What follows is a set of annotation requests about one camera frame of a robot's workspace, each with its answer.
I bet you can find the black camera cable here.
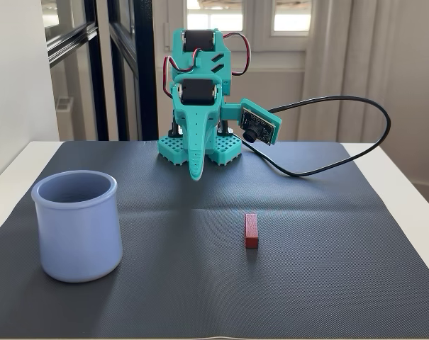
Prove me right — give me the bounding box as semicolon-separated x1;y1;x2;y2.
241;94;392;178

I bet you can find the teal gripper with motor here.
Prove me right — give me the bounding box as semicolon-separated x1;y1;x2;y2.
171;72;233;182

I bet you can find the dark grey textured mat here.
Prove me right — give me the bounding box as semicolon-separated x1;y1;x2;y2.
0;140;429;339

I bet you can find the wrist camera on teal mount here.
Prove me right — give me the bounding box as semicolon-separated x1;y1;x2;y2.
221;98;283;147

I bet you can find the teal robot base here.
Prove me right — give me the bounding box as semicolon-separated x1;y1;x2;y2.
157;118;243;167

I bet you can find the red wooden block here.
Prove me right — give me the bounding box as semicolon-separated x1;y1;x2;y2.
244;212;260;249

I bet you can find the beige curtain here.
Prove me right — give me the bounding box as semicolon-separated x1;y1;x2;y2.
297;0;429;187

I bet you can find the red black servo wire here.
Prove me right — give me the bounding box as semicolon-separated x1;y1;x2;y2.
162;47;198;99
222;31;252;77

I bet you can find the white framed window pane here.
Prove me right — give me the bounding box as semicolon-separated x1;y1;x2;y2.
184;0;246;36
269;0;313;38

